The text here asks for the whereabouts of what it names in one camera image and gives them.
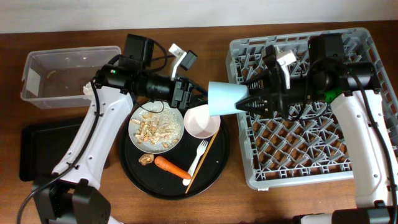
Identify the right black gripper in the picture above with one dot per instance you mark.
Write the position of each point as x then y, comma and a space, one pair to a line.
277, 97

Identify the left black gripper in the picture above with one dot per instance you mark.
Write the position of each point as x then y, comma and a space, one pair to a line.
182, 93

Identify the pink bowl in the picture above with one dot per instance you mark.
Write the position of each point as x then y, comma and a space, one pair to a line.
199, 124

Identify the light blue plastic cup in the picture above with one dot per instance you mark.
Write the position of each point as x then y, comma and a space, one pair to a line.
222, 98

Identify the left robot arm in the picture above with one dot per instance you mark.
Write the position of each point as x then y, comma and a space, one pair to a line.
71, 194

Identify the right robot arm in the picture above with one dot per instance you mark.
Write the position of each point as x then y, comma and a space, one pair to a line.
354, 94

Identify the grey dishwasher rack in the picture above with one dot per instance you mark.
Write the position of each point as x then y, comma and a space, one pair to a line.
277, 153

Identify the clear plastic waste bin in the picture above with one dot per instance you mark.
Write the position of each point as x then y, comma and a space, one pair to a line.
55, 78

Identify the grey plate with food scraps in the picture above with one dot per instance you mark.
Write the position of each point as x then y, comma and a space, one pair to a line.
155, 127

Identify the white plastic fork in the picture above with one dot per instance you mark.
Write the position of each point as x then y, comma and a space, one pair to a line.
200, 151

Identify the round black serving tray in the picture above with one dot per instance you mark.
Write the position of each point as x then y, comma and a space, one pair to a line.
162, 184

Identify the orange carrot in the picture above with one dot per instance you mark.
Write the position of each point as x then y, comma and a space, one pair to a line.
166, 165

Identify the wooden chopstick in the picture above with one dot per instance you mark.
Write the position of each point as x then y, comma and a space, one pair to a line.
202, 161

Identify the brown walnut piece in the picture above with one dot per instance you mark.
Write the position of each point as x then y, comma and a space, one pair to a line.
146, 159

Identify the crumpled white tissue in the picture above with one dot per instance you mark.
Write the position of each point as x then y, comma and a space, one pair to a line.
87, 89

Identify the black rectangular tray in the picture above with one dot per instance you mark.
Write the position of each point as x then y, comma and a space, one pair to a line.
43, 145

